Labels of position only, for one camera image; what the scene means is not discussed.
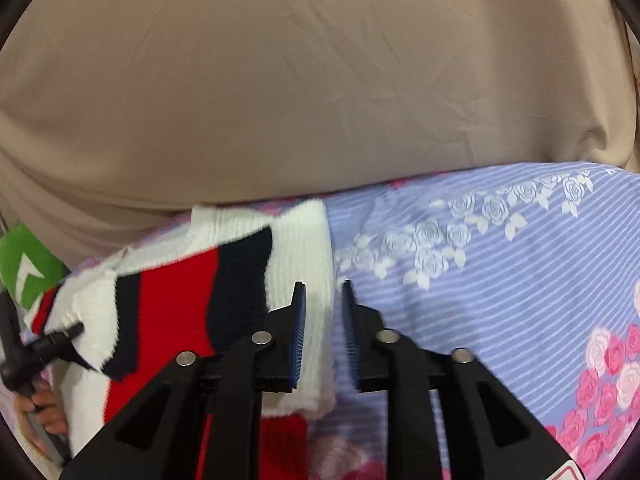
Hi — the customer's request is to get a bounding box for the white red navy knit sweater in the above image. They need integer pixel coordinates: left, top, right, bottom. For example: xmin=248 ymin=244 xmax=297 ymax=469
xmin=27 ymin=200 xmax=335 ymax=479

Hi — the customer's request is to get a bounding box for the person left hand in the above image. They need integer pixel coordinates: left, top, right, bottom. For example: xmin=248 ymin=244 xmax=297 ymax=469
xmin=14 ymin=379 xmax=68 ymax=460

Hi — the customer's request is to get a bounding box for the pink floral bed sheet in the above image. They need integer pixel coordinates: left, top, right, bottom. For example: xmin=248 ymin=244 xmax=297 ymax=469
xmin=74 ymin=160 xmax=640 ymax=480

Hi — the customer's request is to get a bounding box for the beige curtain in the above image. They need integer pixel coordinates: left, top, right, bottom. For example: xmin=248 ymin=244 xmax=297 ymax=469
xmin=1 ymin=0 xmax=639 ymax=266

